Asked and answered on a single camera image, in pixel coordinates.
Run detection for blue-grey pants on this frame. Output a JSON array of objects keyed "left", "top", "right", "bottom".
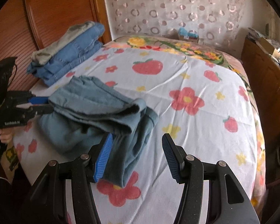
[{"left": 38, "top": 76, "right": 158, "bottom": 187}]

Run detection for person's left hand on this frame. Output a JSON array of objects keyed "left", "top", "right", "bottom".
[{"left": 0, "top": 128, "right": 14, "bottom": 144}]

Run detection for folded grey garment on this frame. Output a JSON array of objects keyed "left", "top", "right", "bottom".
[{"left": 31, "top": 21, "right": 95, "bottom": 65}]

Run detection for white strawberry flower sheet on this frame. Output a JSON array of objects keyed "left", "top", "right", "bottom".
[{"left": 12, "top": 46, "right": 259, "bottom": 224}]

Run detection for wooden headboard panel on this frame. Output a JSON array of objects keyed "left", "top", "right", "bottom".
[{"left": 0, "top": 0, "right": 112, "bottom": 91}]

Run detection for folded blue jeans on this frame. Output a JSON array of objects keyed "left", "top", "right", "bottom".
[{"left": 27, "top": 22, "right": 105, "bottom": 86}]

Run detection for pink floral bedspread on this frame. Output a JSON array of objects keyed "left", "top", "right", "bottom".
[{"left": 105, "top": 35, "right": 267, "bottom": 215}]

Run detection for wooden sideboard cabinet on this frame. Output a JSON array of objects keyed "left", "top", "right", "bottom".
[{"left": 241, "top": 38, "right": 280, "bottom": 185}]

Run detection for cardboard box on sideboard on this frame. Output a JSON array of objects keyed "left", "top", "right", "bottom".
[{"left": 258, "top": 38, "right": 280, "bottom": 59}]

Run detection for pink circle-pattern curtain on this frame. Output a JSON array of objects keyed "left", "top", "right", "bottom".
[{"left": 105, "top": 0, "right": 245, "bottom": 55}]

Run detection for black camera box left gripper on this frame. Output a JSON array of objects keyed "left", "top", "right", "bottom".
[{"left": 0, "top": 57, "right": 17, "bottom": 106}]

